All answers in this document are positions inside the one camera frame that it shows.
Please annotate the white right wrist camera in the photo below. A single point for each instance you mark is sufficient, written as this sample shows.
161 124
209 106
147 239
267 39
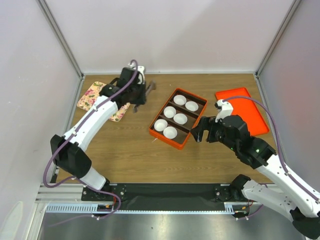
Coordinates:
224 108

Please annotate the floral pattern tray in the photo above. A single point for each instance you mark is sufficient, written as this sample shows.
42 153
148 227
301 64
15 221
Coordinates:
90 97

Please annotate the orange box lid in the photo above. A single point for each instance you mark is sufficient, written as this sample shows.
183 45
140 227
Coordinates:
246 109

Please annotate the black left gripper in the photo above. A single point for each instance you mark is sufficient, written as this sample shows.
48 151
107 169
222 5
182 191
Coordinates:
142 98

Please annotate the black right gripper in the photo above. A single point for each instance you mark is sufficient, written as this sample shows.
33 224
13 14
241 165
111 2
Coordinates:
197 132

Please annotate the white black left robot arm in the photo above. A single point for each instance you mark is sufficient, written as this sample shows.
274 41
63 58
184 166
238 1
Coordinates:
69 150

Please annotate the grey slotted cable duct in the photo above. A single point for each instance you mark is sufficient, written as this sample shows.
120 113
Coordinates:
104 208

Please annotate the white paper cup four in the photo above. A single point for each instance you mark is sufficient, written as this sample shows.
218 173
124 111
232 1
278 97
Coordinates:
169 112

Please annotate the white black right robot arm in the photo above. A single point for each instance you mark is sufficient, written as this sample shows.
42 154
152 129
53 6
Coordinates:
298 202

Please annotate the white paper cup six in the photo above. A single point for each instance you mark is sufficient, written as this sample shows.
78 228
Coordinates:
179 100

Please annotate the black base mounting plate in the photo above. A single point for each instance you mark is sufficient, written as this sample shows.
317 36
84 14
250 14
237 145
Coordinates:
177 193

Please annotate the white paper cup five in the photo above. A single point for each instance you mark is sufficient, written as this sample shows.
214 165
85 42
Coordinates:
191 106

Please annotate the orange chocolate box base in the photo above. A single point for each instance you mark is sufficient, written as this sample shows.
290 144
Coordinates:
183 130

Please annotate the white paper cup three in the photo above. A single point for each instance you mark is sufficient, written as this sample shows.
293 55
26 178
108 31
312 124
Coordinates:
180 118

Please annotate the steel serving tongs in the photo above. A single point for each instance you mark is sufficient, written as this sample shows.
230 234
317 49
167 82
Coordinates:
152 86

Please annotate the white paper cup two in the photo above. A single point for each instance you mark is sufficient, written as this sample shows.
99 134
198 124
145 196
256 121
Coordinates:
160 125

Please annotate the white paper cup one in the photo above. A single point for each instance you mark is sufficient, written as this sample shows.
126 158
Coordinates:
170 132

